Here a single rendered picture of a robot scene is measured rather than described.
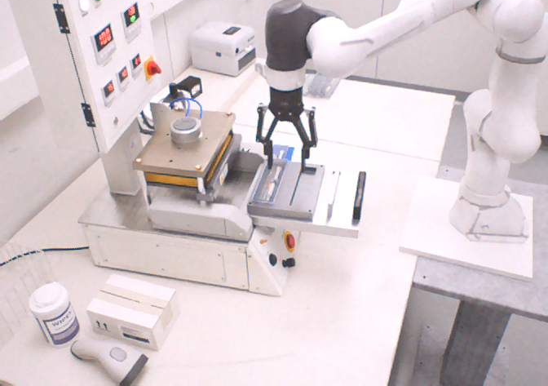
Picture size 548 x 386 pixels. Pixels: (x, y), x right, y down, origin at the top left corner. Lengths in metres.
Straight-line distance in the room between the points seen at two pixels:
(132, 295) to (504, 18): 1.04
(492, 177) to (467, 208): 0.13
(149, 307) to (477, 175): 0.91
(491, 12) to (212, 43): 1.36
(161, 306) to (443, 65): 2.88
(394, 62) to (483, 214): 2.38
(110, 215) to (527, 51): 1.08
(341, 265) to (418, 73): 2.50
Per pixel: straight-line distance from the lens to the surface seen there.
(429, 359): 2.23
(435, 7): 1.14
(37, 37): 1.18
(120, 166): 1.42
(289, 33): 1.09
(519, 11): 1.20
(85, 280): 1.54
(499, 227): 1.59
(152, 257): 1.42
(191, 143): 1.31
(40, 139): 1.79
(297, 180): 1.35
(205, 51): 2.34
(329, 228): 1.26
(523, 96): 1.37
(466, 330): 1.90
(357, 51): 1.05
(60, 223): 1.75
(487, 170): 1.48
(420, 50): 3.74
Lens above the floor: 1.82
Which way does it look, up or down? 38 degrees down
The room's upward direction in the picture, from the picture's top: 2 degrees counter-clockwise
